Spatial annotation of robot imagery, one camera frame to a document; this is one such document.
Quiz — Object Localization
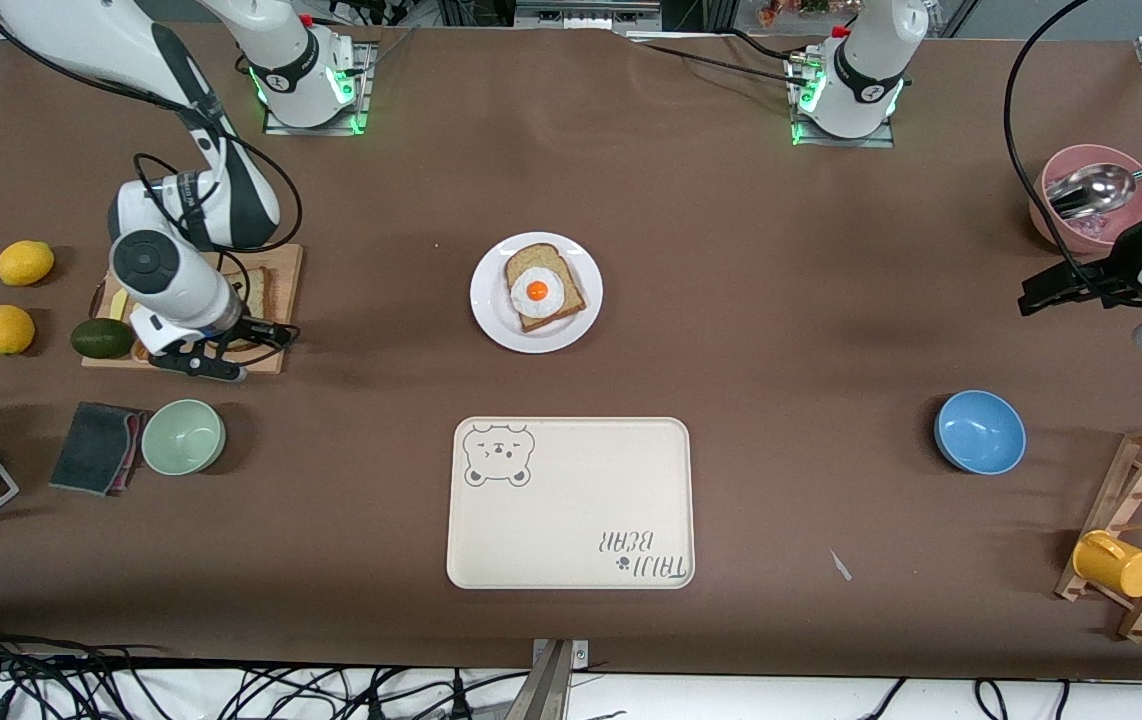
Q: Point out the wholegrain bread slice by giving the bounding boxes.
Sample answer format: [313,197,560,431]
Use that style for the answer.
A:
[214,266,273,353]

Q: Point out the round white plate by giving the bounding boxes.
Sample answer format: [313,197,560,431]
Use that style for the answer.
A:
[469,232,604,355]

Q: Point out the toasted bread slice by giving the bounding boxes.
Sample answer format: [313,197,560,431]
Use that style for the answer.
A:
[503,243,588,333]

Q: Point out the toy fried egg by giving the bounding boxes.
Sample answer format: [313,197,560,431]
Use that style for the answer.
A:
[510,266,564,317]

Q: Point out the bamboo cutting board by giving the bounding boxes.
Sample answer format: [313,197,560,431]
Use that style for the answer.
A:
[81,243,304,375]

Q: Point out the silver metal scoop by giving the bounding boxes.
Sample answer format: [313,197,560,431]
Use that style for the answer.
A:
[1045,152,1142,221]

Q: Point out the mint green bowl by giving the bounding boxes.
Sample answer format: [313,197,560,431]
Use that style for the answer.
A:
[140,399,227,477]

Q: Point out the dark green avocado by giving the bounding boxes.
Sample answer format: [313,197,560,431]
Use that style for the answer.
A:
[70,317,136,360]

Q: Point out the pink bowl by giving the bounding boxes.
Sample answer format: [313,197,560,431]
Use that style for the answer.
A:
[1029,144,1142,254]

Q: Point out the blue bowl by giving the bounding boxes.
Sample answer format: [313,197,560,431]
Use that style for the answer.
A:
[934,389,1027,475]

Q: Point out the folded grey cloth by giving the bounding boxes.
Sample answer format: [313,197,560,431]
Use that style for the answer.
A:
[48,401,147,497]

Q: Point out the yellow lemon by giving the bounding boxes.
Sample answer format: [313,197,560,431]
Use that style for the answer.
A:
[0,240,56,287]
[0,304,36,356]

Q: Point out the yellow plastic cup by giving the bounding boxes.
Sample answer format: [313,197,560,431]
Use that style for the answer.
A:
[1072,529,1142,599]

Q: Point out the cream bear print tray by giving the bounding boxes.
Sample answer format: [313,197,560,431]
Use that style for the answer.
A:
[446,416,696,591]

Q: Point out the colourful toy pile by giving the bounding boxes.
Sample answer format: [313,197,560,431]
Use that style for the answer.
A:
[756,0,832,26]

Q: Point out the grey metal box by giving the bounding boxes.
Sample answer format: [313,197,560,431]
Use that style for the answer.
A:
[514,0,664,31]

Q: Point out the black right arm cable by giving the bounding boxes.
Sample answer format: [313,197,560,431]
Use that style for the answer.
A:
[0,20,304,353]

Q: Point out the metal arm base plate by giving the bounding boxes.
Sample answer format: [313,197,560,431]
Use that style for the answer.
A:
[789,55,897,149]
[262,40,372,136]

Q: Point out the black floor cable bundle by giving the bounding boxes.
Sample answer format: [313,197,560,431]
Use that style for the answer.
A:
[0,615,532,720]

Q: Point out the black table cable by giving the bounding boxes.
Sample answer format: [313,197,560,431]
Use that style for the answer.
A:
[628,38,812,86]

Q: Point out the black floor cables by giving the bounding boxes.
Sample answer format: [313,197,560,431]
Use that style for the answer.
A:
[856,678,1072,720]

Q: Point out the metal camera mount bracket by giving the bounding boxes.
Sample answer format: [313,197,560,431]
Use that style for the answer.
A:
[528,638,592,720]

